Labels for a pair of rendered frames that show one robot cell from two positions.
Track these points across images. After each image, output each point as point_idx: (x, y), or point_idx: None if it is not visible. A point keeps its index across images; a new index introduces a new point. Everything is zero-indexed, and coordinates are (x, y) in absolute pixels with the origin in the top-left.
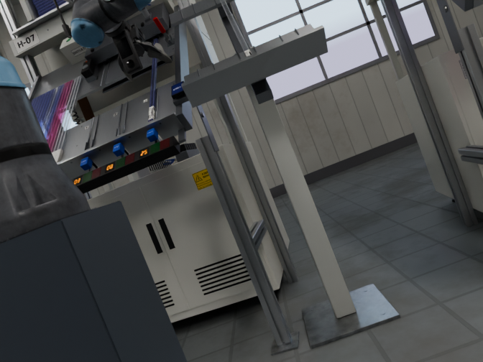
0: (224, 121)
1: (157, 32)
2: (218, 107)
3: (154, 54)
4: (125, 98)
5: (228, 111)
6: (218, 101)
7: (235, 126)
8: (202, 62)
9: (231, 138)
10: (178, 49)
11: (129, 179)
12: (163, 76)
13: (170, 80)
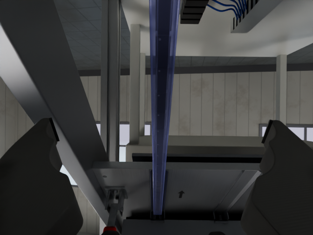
0: (135, 58)
1: (150, 224)
2: (135, 79)
3: (20, 196)
4: (257, 145)
5: (105, 46)
6: (113, 67)
7: (103, 19)
8: (114, 138)
9: (135, 33)
10: (66, 164)
11: (286, 66)
12: (191, 150)
13: (187, 142)
